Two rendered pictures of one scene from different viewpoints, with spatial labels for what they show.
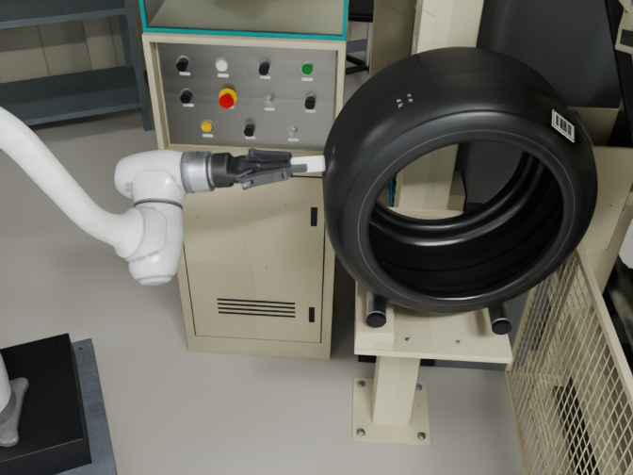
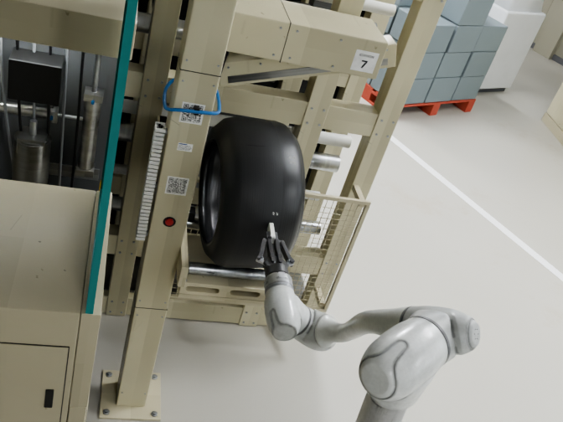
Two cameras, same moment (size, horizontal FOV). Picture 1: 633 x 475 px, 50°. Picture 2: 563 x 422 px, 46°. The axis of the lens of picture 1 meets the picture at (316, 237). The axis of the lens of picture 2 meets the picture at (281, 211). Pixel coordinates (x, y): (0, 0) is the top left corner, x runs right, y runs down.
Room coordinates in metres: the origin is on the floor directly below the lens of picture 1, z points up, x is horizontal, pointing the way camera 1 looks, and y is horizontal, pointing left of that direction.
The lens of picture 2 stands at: (1.86, 1.74, 2.53)
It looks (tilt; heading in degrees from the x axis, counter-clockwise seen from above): 33 degrees down; 249
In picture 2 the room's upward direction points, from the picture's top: 18 degrees clockwise
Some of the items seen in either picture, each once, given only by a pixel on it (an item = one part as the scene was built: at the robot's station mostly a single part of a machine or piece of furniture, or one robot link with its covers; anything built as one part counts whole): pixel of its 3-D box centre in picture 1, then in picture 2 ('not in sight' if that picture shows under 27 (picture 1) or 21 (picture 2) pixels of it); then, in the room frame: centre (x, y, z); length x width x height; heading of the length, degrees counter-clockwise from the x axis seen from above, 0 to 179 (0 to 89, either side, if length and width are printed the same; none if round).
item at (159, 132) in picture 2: not in sight; (151, 183); (1.58, -0.25, 1.19); 0.05 x 0.04 x 0.48; 87
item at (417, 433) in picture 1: (390, 409); (131, 393); (1.49, -0.28, 0.01); 0.27 x 0.27 x 0.02; 87
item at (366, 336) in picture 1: (374, 287); (225, 284); (1.24, -0.15, 0.83); 0.36 x 0.09 x 0.06; 177
